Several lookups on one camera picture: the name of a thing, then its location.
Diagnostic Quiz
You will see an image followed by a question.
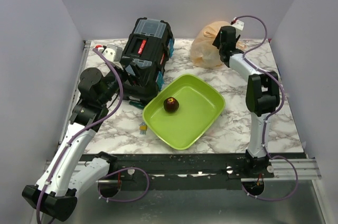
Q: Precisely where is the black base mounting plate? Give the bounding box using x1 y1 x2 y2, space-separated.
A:
92 153 306 196

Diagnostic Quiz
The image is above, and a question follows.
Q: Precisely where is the dark red fake apple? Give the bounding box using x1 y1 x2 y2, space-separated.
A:
163 97 179 113

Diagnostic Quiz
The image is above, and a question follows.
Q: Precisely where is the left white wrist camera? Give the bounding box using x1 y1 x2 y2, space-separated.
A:
102 44 123 68

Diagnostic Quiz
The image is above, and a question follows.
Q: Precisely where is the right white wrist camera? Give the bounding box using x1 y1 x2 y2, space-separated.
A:
231 18 245 35

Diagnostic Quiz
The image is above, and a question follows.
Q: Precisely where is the translucent orange plastic bag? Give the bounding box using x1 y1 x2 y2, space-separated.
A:
190 21 231 68

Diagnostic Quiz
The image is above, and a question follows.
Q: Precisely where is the green handled screwdriver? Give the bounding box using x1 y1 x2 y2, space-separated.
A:
129 101 145 109

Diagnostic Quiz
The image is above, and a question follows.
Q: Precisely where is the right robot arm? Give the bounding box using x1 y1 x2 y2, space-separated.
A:
213 26 280 178

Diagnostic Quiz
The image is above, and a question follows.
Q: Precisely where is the green plastic tray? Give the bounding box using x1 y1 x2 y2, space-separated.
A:
143 74 226 151

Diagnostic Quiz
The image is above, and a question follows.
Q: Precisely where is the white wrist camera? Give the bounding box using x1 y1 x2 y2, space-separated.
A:
102 44 123 68
231 18 245 35

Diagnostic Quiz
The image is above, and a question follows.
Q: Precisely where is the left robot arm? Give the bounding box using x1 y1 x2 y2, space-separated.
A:
22 61 129 223

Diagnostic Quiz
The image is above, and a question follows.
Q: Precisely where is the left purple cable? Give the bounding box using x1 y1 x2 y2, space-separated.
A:
35 48 150 224

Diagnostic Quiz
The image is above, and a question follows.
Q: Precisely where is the black plastic toolbox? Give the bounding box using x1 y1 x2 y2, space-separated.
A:
121 17 175 104

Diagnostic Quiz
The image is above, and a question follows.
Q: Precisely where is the aluminium extrusion rail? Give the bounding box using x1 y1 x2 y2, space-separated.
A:
42 155 323 182

